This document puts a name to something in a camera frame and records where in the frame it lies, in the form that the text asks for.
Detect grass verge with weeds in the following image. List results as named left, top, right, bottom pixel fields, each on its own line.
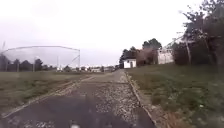
left=124, top=63, right=224, bottom=128

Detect distant low buildings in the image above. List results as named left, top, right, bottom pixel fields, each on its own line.
left=54, top=64, right=116, bottom=73

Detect robot's own part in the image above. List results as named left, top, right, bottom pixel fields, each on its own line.
left=69, top=123, right=81, bottom=128

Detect flat grass field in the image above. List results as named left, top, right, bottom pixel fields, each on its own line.
left=0, top=70, right=98, bottom=118

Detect grey asphalt path with leaves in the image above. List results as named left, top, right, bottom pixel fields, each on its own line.
left=0, top=68, right=158, bottom=128

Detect tall dark trees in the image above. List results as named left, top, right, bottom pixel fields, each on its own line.
left=171, top=0, right=224, bottom=66

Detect thin metal arch frame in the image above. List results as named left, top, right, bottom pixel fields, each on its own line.
left=0, top=45, right=82, bottom=73

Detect trees with reddish leaves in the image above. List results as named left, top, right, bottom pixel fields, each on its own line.
left=118, top=37, right=163, bottom=69

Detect small white building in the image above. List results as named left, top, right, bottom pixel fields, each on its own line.
left=123, top=58, right=137, bottom=69

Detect pale building behind trees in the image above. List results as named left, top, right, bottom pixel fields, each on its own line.
left=156, top=48, right=175, bottom=65

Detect distant row of dark trees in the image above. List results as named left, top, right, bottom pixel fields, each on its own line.
left=0, top=54, right=56, bottom=73

